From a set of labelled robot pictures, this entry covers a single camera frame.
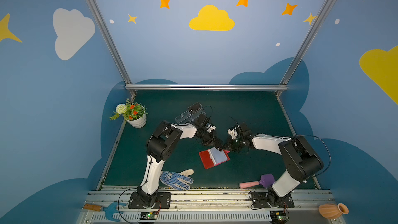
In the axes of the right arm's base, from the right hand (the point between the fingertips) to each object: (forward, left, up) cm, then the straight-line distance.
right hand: (223, 145), depth 92 cm
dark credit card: (+22, +19, +8) cm, 30 cm away
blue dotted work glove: (-21, +29, +1) cm, 35 cm away
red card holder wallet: (-7, +6, 0) cm, 10 cm away
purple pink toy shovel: (-19, -21, +3) cm, 29 cm away
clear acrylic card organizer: (+16, +24, +6) cm, 30 cm away
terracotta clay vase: (-31, -44, +7) cm, 55 cm away
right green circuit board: (-33, -25, -2) cm, 42 cm away
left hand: (0, 0, +3) cm, 3 cm away
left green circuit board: (-37, +36, 0) cm, 52 cm away
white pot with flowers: (+11, +54, +14) cm, 57 cm away
